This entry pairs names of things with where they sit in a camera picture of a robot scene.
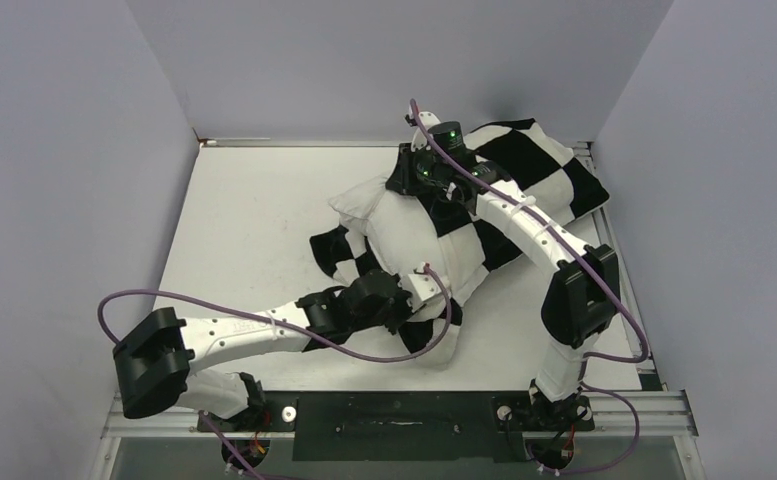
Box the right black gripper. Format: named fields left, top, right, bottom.
left=389, top=140, right=451, bottom=195

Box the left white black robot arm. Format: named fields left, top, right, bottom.
left=112, top=270, right=443, bottom=430

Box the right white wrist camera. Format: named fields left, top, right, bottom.
left=404, top=110, right=441, bottom=151

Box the white pillow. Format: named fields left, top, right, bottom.
left=327, top=173, right=489, bottom=313

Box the aluminium frame rail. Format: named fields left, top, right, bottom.
left=89, top=136, right=707, bottom=480

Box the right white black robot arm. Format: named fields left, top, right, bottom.
left=386, top=112, right=619, bottom=429

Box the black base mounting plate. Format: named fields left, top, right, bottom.
left=196, top=391, right=595, bottom=463

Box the black and white checkered pillowcase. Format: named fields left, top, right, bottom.
left=309, top=119, right=609, bottom=368

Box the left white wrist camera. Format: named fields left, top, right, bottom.
left=400, top=264, right=446, bottom=320

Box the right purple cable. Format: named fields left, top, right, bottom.
left=409, top=99, right=651, bottom=477

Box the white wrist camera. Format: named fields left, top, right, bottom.
left=400, top=264, right=446, bottom=320
left=404, top=110, right=441, bottom=151

